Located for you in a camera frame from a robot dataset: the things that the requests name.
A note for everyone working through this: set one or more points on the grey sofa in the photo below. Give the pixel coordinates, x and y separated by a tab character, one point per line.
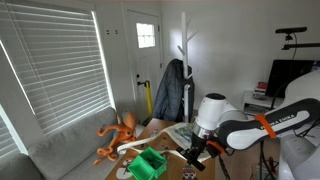
67	155

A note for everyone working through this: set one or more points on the black monitor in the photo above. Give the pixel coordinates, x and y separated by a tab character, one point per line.
283	72

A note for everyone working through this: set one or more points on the orange octopus plush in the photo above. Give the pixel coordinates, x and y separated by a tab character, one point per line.
125	133

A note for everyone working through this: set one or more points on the white tv shelf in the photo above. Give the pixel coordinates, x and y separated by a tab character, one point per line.
252	106

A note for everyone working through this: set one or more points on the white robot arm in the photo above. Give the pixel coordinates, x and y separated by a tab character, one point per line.
219	127

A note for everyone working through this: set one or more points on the white entrance door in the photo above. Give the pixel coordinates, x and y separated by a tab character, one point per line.
145	46

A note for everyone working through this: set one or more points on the black camera on stand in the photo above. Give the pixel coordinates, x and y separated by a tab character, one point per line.
291	34

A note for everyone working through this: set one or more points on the stack of books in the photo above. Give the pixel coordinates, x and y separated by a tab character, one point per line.
261	87

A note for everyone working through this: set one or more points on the wooden coffee table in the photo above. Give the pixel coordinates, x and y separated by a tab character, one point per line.
177	166

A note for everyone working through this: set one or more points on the white window blind right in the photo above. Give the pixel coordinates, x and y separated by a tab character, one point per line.
56	56

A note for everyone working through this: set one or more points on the dark grey jacket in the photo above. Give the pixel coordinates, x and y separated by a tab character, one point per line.
169	104

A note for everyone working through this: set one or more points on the white coat rack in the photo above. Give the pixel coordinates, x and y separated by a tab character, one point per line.
183	48

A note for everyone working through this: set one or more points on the white tote bag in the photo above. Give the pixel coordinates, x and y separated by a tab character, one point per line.
180	133

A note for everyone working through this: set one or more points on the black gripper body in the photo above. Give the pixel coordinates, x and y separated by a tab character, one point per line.
197	147

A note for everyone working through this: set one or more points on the green square bowl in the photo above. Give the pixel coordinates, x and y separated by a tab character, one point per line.
148	165

